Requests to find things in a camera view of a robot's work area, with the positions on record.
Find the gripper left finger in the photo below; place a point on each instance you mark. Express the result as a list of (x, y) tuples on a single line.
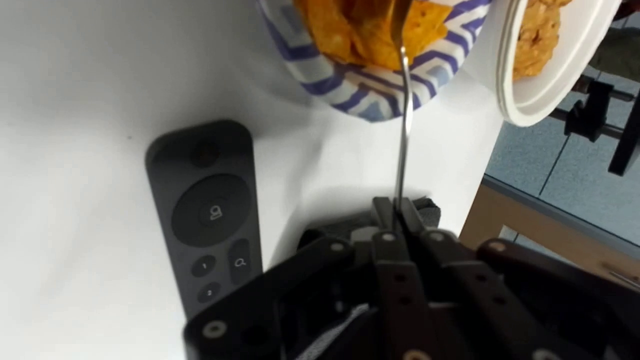
[(395, 280)]

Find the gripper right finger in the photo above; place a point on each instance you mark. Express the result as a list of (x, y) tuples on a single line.
[(480, 290)]

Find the metal spoon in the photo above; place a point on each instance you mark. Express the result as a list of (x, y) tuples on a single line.
[(403, 125)]

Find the blue patterned paper bowl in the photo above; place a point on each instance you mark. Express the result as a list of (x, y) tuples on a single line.
[(370, 85)]

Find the black remote control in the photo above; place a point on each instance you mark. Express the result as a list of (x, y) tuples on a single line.
[(207, 220)]

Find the black stand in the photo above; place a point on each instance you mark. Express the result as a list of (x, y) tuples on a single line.
[(600, 115)]

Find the white paper plate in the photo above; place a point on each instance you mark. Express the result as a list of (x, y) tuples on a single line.
[(550, 65)]

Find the heap of orange chips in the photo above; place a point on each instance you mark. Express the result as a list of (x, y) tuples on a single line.
[(360, 30)]

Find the fried food on plate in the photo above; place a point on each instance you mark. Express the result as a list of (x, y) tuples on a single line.
[(535, 35)]

